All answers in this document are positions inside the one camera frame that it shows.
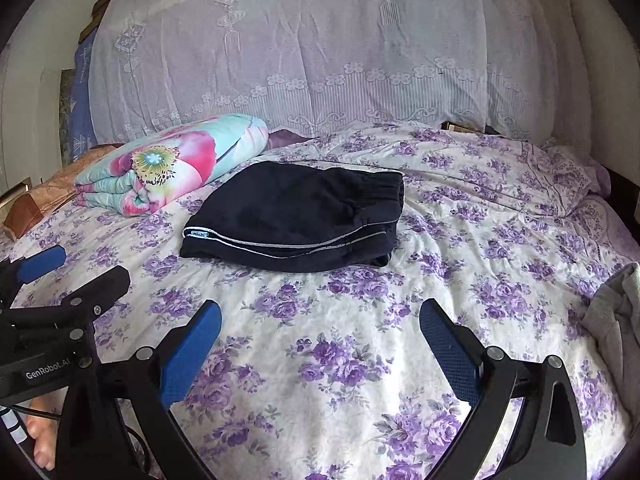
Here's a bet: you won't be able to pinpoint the person's left hand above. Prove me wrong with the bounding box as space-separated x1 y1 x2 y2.
25 392 63 468

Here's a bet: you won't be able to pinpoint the green landscape picture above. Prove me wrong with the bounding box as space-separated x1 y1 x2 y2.
60 70 76 161

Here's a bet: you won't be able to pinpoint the purple patterned pillow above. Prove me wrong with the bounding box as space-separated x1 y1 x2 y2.
525 142 640 271

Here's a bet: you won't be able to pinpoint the folded colourful floral quilt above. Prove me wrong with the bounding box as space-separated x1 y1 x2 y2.
74 114 270 217

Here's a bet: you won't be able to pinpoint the white lace cover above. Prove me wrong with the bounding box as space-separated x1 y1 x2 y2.
87 0 533 143

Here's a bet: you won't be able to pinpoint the plain purple cloth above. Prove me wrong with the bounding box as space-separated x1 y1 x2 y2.
267 129 316 151

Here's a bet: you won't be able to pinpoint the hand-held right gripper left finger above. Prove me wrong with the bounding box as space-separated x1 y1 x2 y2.
59 301 223 480

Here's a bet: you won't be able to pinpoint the blue printed board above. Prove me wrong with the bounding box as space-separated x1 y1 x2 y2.
67 30 99 161

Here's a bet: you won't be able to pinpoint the black cable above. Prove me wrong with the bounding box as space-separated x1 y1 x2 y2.
12 406 66 421

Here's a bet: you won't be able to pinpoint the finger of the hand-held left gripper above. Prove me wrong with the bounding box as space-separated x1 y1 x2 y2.
0 245 67 291
0 265 132 336

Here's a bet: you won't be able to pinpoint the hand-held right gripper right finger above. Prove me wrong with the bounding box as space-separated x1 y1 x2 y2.
419 299 588 480

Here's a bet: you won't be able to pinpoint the navy blue pants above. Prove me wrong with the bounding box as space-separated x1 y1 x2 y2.
180 160 405 273

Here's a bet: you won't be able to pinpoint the white cloth bundle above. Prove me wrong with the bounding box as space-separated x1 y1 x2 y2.
480 0 601 148

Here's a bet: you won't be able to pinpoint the grey cloth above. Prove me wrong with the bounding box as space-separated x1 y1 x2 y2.
582 262 640 401

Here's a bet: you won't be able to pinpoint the purple floral bed sheet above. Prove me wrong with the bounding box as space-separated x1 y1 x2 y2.
0 125 640 480

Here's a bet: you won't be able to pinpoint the orange brown patterned blanket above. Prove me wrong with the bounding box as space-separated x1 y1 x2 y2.
0 142 121 241

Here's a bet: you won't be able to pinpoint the brown flat box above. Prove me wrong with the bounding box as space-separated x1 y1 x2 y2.
440 120 501 136

